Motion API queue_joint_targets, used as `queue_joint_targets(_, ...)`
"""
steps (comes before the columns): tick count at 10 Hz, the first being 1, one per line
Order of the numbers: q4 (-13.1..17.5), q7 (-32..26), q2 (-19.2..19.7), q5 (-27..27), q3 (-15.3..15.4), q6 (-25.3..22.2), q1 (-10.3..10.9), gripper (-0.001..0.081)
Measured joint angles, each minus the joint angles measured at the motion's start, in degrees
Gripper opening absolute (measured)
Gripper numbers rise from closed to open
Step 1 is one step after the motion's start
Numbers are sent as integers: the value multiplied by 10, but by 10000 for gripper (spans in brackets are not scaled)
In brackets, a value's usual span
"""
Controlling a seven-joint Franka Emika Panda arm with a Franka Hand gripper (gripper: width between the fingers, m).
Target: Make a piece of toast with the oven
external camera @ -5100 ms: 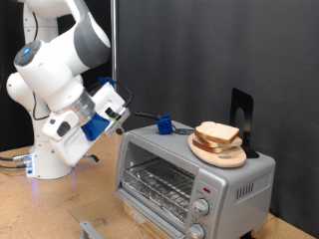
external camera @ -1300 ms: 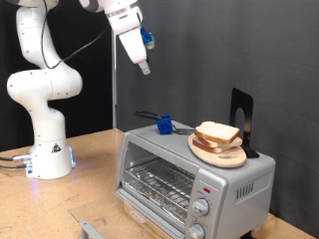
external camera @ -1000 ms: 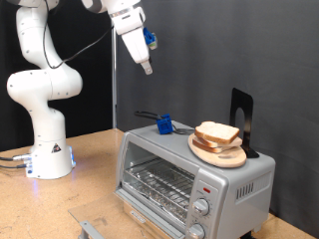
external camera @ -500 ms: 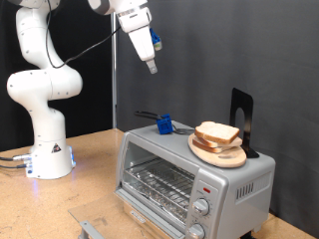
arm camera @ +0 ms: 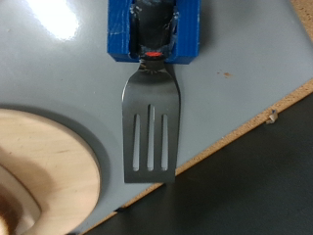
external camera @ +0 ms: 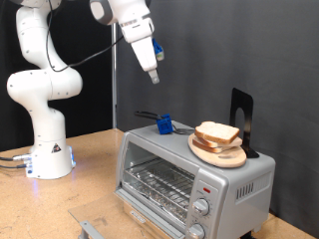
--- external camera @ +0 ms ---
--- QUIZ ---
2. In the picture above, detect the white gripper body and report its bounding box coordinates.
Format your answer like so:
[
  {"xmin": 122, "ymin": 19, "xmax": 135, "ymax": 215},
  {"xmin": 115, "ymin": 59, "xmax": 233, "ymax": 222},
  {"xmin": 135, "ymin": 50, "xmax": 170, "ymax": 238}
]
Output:
[{"xmin": 130, "ymin": 35, "xmax": 159, "ymax": 73}]

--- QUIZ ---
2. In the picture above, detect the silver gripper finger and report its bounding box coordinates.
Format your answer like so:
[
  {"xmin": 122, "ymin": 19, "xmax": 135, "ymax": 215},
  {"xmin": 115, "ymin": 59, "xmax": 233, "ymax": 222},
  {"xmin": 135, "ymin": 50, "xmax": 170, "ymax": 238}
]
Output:
[{"xmin": 148, "ymin": 68, "xmax": 160, "ymax": 85}]

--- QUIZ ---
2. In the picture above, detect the metal spatula with blue block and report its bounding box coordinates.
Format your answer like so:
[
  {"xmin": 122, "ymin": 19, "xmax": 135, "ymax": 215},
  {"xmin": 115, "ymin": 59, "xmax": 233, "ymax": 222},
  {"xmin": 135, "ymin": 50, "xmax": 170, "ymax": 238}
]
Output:
[{"xmin": 134, "ymin": 111, "xmax": 196, "ymax": 135}]

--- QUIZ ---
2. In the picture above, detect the glass oven door with handle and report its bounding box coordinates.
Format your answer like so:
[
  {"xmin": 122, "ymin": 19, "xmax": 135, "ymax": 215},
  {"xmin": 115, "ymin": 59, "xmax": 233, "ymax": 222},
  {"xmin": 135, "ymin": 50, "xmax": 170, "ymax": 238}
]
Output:
[{"xmin": 68, "ymin": 189, "xmax": 187, "ymax": 239}]

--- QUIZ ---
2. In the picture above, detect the silver toaster oven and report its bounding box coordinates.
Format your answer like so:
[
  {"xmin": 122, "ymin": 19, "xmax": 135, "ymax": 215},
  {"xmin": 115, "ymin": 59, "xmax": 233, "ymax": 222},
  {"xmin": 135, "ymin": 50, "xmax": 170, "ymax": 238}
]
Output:
[{"xmin": 114, "ymin": 119, "xmax": 277, "ymax": 239}]

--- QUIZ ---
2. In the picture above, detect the silver oven dial knob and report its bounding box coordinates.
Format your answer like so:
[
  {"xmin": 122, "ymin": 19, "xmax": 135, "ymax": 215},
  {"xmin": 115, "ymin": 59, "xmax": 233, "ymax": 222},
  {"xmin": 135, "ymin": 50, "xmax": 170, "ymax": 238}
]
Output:
[
  {"xmin": 187, "ymin": 223, "xmax": 206, "ymax": 239},
  {"xmin": 192, "ymin": 198, "xmax": 210, "ymax": 217}
]

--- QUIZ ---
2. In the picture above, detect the wooden base under oven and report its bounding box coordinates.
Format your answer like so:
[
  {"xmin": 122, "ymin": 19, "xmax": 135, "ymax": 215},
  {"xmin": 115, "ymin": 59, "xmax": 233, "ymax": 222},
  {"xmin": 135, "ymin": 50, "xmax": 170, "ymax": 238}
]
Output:
[{"xmin": 123, "ymin": 201, "xmax": 167, "ymax": 239}]

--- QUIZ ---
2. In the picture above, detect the vertical metal pole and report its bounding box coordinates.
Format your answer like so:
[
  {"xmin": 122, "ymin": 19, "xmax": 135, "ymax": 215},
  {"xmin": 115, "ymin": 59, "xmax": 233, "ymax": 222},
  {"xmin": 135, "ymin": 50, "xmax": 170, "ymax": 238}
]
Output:
[{"xmin": 111, "ymin": 22, "xmax": 119, "ymax": 129}]

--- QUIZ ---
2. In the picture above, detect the dark grey fabric backdrop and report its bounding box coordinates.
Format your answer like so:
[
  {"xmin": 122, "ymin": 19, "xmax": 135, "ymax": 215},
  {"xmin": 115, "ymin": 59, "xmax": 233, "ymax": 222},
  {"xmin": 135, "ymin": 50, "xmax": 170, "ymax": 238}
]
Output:
[{"xmin": 116, "ymin": 0, "xmax": 319, "ymax": 238}]

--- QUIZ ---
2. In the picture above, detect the black fabric curtain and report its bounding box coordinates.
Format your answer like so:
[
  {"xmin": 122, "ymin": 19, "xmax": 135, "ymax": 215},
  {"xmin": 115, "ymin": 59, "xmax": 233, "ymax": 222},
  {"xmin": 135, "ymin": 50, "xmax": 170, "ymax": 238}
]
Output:
[{"xmin": 0, "ymin": 0, "xmax": 116, "ymax": 152}]

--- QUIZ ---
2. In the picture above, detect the black metal bookend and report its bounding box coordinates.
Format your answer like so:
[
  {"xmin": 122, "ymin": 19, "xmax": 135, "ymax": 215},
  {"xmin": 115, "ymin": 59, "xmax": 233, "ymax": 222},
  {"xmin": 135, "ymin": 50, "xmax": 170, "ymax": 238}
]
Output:
[{"xmin": 229, "ymin": 88, "xmax": 261, "ymax": 159}]

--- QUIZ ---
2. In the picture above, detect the round wooden cutting board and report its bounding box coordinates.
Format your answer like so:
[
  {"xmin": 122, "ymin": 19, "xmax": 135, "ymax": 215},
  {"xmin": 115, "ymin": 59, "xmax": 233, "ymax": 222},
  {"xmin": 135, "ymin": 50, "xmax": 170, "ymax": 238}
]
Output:
[{"xmin": 187, "ymin": 132, "xmax": 247, "ymax": 169}]

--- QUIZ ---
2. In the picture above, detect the crumpled aluminium foil liner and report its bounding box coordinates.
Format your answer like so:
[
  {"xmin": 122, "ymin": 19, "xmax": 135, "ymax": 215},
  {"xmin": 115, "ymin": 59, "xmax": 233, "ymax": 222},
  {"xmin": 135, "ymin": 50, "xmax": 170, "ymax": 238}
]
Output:
[{"xmin": 123, "ymin": 178, "xmax": 188, "ymax": 224}]

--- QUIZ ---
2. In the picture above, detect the wrist camera on blue mount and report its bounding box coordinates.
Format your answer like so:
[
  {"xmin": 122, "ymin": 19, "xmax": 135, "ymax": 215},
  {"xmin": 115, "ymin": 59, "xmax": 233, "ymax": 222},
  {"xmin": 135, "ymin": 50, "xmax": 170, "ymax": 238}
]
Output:
[{"xmin": 152, "ymin": 37, "xmax": 165, "ymax": 63}]

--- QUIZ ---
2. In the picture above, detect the wire oven rack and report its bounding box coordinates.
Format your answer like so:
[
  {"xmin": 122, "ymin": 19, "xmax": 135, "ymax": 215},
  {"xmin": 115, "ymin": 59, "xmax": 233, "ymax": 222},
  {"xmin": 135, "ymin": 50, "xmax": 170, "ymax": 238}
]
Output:
[{"xmin": 123, "ymin": 157, "xmax": 196, "ymax": 224}]

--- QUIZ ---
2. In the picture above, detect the black base cable silver connector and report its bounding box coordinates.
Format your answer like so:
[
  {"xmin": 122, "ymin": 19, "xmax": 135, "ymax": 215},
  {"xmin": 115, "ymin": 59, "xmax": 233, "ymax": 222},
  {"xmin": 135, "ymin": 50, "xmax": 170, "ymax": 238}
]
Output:
[{"xmin": 0, "ymin": 153, "xmax": 33, "ymax": 162}]

